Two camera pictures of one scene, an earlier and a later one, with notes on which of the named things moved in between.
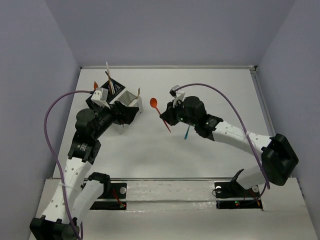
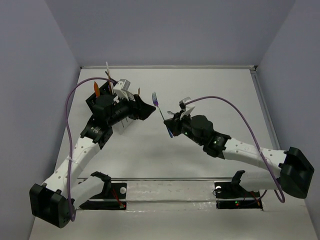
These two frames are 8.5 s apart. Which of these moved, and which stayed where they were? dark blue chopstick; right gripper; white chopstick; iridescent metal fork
Moved: right gripper; iridescent metal fork
Stayed: white chopstick; dark blue chopstick
